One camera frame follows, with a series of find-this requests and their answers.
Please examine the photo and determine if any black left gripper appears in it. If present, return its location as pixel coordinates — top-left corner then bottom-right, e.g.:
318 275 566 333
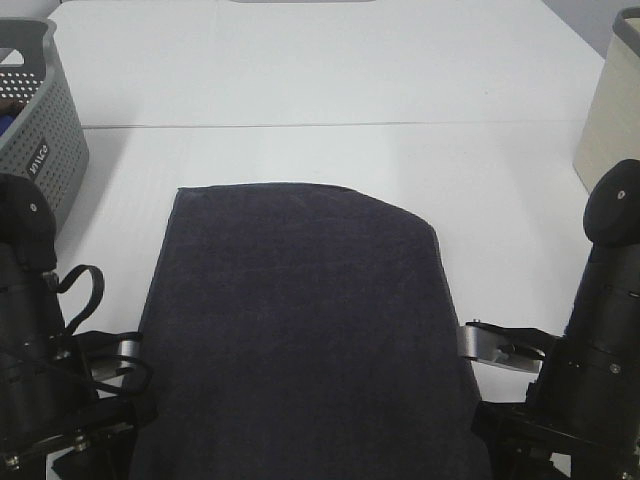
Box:
1 394 158 479

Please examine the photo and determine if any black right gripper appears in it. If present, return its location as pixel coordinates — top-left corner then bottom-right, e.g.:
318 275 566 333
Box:
472 401 639 479

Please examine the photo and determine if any dark navy towel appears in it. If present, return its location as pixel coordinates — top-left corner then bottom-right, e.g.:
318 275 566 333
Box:
131 184 491 479

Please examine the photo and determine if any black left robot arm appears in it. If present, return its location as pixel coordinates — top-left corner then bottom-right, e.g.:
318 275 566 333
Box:
1 174 155 479

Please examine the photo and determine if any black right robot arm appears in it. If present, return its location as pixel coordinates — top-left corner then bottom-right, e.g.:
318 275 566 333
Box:
458 159 639 479

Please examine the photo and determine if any beige bin with grey rim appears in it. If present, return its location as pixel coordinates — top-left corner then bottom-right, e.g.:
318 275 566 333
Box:
573 7 639 191

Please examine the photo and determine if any grey perforated plastic basket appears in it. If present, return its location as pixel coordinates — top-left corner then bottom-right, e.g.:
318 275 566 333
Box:
1 17 89 230

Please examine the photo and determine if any blue cloth in basket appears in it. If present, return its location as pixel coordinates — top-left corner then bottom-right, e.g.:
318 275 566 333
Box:
0 98 24 135

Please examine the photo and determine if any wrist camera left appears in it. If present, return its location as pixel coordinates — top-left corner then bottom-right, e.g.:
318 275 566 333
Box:
74 329 144 381

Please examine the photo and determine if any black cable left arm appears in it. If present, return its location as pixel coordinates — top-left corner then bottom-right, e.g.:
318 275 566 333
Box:
44 264 154 396

